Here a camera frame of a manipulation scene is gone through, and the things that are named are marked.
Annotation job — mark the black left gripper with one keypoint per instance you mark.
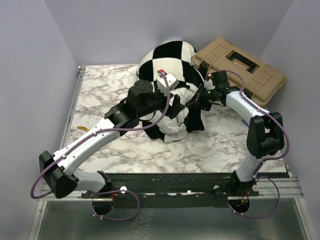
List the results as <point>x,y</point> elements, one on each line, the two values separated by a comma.
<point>172,111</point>

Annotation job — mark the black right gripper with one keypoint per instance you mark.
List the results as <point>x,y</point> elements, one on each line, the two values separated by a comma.
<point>199,101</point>

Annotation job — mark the black and white checkered pillowcase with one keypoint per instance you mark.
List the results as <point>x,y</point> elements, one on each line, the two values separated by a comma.
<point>175,59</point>

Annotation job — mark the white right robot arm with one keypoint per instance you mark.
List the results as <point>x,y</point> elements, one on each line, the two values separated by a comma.
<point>265,137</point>

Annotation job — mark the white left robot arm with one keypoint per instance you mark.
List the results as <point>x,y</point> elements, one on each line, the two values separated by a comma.
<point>58,169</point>

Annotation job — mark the tan plastic toolbox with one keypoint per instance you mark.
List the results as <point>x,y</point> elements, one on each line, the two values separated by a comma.
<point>261,80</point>

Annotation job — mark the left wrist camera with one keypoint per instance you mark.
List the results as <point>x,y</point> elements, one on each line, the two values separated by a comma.
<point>150,90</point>

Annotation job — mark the yellow handled pliers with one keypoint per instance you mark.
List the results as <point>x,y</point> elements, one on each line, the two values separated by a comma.
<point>82,128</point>

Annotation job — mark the aluminium left side rail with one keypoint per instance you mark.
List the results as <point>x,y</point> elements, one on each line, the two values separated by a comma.
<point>72,108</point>

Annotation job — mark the black front mounting rail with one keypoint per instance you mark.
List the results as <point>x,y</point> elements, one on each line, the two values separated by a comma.
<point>172,190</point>

